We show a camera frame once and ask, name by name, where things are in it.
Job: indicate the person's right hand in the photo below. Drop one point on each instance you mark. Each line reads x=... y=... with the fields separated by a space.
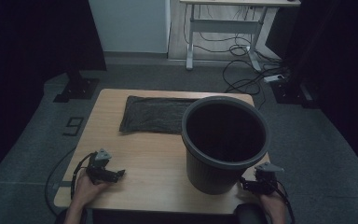
x=275 y=205

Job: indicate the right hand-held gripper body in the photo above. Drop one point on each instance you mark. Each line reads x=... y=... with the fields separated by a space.
x=265 y=182

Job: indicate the grey plastic trash bin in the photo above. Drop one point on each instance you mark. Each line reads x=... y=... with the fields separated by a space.
x=211 y=180

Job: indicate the person's left hand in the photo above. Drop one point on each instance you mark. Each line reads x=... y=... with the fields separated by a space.
x=85 y=191

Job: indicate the white power strip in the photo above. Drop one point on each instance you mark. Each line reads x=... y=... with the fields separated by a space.
x=273 y=78

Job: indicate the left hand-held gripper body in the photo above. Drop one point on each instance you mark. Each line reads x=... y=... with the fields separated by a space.
x=98 y=174

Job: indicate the black stand base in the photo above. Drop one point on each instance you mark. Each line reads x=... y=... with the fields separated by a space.
x=287 y=93
x=79 y=88

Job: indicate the white cabinet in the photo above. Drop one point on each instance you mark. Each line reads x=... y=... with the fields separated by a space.
x=130 y=25

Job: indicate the white metal-legged desk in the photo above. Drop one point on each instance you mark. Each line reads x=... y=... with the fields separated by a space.
x=223 y=26

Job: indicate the black plastic trash bag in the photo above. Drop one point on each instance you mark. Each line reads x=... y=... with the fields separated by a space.
x=155 y=115

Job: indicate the dark curtain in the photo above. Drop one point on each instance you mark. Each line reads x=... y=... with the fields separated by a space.
x=28 y=46
x=338 y=46

